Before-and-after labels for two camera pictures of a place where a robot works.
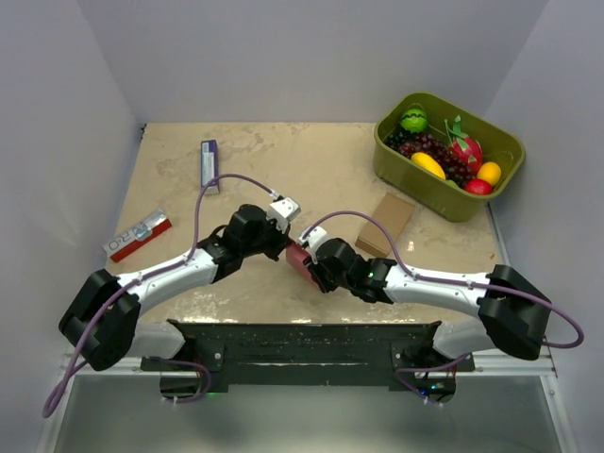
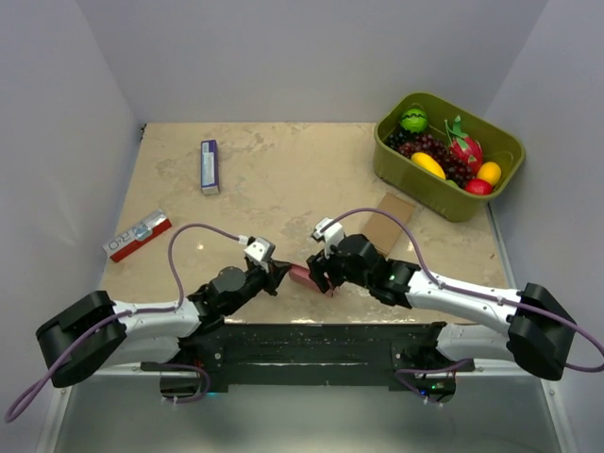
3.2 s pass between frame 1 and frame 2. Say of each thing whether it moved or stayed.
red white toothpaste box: stayed
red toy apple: stayed
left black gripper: moved
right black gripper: stayed
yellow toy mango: stayed
